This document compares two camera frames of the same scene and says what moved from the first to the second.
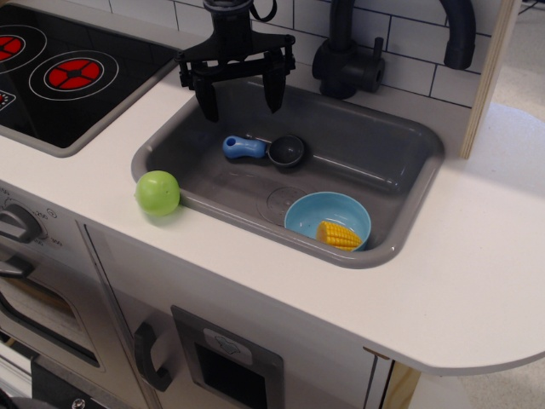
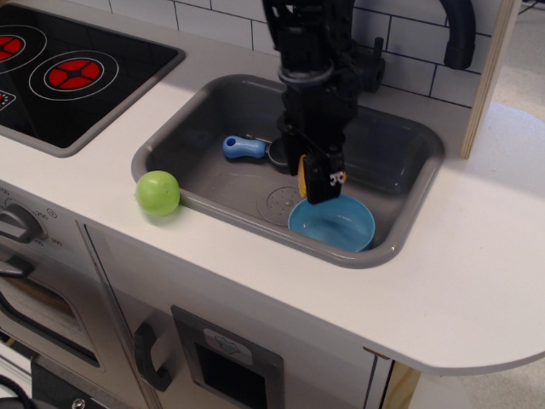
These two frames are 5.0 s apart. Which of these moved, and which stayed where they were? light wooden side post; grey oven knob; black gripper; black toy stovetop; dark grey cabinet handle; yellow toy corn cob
Moved: yellow toy corn cob; black gripper
Stayed: grey oven knob; dark grey cabinet handle; black toy stovetop; light wooden side post
